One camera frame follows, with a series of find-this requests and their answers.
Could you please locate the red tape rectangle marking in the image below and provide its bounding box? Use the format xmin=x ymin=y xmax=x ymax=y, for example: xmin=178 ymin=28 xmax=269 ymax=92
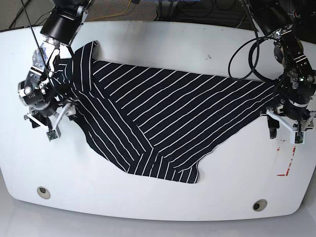
xmin=274 ymin=140 xmax=296 ymax=177

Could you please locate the table cable grommet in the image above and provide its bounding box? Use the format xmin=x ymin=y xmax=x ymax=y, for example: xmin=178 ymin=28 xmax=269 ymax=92
xmin=252 ymin=199 xmax=268 ymax=212
xmin=37 ymin=187 xmax=51 ymax=199

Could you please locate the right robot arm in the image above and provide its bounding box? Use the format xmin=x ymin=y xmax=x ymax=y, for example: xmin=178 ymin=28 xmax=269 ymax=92
xmin=17 ymin=0 xmax=94 ymax=141

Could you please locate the left table cable grommet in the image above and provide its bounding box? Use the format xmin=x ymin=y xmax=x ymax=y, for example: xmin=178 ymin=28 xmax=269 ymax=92
xmin=37 ymin=187 xmax=51 ymax=199

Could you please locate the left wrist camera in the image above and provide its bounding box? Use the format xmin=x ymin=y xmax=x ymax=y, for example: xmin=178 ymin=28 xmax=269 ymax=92
xmin=290 ymin=131 xmax=306 ymax=144

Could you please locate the black white striped t-shirt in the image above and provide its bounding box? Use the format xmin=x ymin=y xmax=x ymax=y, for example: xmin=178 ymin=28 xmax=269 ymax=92
xmin=52 ymin=41 xmax=279 ymax=184

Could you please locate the right table cable grommet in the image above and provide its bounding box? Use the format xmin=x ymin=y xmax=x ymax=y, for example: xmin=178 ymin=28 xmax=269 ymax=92
xmin=252 ymin=199 xmax=268 ymax=212

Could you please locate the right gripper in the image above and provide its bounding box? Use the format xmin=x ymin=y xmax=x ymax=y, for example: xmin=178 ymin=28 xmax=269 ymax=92
xmin=24 ymin=101 xmax=76 ymax=133

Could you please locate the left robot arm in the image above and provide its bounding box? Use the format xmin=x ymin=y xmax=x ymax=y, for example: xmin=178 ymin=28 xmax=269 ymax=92
xmin=241 ymin=0 xmax=316 ymax=144

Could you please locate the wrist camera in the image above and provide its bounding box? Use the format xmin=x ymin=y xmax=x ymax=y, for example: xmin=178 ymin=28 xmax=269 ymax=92
xmin=290 ymin=131 xmax=306 ymax=144
xmin=46 ymin=127 xmax=61 ymax=141

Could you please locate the yellow floor cable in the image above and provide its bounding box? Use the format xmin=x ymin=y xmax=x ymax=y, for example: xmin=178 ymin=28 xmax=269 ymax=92
xmin=90 ymin=0 xmax=131 ymax=22

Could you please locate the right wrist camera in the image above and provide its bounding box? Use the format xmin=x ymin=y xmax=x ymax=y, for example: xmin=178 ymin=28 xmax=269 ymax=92
xmin=46 ymin=127 xmax=61 ymax=141

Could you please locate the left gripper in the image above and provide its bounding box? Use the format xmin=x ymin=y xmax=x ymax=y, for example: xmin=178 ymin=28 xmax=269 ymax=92
xmin=261 ymin=105 xmax=316 ymax=142

